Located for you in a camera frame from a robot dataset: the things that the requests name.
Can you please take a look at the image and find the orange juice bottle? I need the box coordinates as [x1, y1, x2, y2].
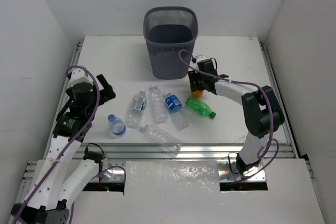
[191, 90, 204, 99]

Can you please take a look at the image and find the green plastic bottle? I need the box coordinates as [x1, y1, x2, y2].
[185, 95, 216, 119]

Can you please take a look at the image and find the small blue cap bottle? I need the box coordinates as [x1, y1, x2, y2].
[108, 114, 126, 136]

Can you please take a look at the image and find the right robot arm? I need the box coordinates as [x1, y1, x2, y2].
[188, 55, 285, 175]

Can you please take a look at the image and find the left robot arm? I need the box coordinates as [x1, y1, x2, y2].
[11, 74, 116, 223]

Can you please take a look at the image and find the grey mesh waste bin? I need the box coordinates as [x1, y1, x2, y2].
[143, 6, 198, 80]

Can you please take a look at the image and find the white label water bottle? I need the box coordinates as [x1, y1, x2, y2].
[126, 89, 147, 129]

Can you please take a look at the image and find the blue label water bottle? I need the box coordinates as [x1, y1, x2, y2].
[164, 91, 190, 131]

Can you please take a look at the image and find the clear crinkled water bottle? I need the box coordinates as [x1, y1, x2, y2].
[149, 84, 168, 124]

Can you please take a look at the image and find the clear bottle near table edge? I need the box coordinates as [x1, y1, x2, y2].
[140, 123, 183, 155]

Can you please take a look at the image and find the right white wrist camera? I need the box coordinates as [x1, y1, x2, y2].
[192, 55, 207, 64]

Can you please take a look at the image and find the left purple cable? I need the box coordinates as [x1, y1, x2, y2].
[10, 65, 127, 224]

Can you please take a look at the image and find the purple cable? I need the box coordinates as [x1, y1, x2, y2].
[10, 65, 127, 224]
[178, 49, 279, 183]

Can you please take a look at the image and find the aluminium front rail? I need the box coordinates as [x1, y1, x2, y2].
[23, 142, 297, 183]

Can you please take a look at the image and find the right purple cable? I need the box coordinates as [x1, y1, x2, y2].
[178, 49, 279, 183]

